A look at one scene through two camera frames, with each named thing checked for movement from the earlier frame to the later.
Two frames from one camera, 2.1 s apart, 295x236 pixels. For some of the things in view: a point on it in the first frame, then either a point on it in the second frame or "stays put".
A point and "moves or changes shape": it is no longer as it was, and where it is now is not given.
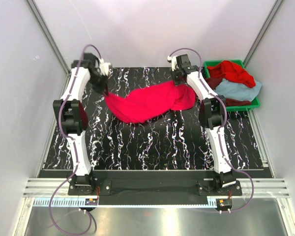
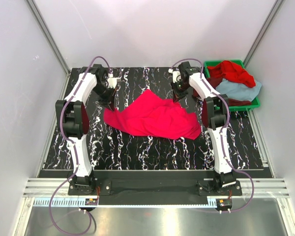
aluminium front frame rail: [255, 187] stays put
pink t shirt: [144, 103] moves or changes shape
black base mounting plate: [158, 183] stays put
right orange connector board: [223, 203] stays put
